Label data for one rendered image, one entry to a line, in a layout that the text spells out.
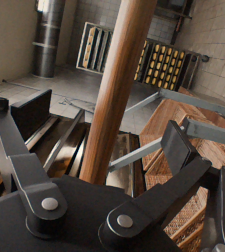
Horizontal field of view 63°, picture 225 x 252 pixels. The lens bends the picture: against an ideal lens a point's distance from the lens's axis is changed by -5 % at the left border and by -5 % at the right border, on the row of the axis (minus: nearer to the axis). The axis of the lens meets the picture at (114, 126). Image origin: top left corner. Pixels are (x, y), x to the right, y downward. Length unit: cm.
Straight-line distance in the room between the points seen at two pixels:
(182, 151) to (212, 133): 48
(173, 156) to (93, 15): 514
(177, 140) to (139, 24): 10
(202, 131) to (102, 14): 480
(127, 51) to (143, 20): 3
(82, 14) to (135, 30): 514
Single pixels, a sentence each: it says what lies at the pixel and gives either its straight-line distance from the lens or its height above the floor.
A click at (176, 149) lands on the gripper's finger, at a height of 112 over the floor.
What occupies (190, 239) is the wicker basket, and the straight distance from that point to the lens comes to 80.
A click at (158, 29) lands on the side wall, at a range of 523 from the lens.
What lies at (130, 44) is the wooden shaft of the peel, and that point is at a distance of 17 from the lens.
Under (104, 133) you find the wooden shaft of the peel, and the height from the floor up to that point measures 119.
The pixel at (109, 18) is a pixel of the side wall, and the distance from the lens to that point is 521.
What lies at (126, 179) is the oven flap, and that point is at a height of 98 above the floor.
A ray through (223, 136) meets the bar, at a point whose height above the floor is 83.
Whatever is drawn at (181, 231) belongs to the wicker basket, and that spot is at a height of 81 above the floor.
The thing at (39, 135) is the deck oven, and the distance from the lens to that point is 154.
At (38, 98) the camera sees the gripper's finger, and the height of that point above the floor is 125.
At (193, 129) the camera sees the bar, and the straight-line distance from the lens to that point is 61.
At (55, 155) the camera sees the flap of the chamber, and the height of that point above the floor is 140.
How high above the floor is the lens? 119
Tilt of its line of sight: 3 degrees down
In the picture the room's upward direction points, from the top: 76 degrees counter-clockwise
